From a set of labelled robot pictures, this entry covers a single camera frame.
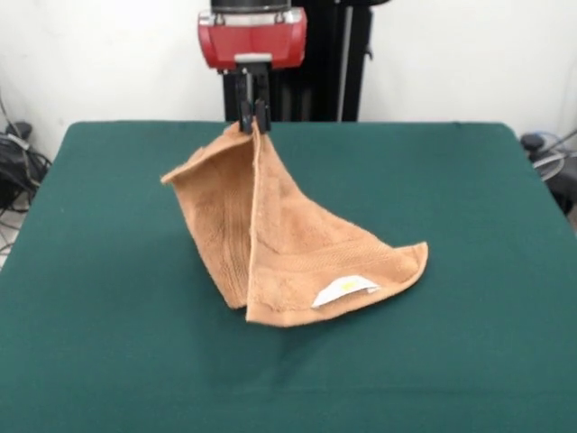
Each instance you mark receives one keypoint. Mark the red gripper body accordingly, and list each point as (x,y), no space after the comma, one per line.
(252,43)

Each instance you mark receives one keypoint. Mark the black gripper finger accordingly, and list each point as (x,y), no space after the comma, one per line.
(261,99)
(244,101)

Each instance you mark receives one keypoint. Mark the orange terry towel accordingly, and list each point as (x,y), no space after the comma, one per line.
(293,252)

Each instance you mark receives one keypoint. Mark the dark green table cloth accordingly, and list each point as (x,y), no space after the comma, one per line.
(135,361)

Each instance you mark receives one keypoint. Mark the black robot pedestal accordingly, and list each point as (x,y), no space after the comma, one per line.
(324,67)

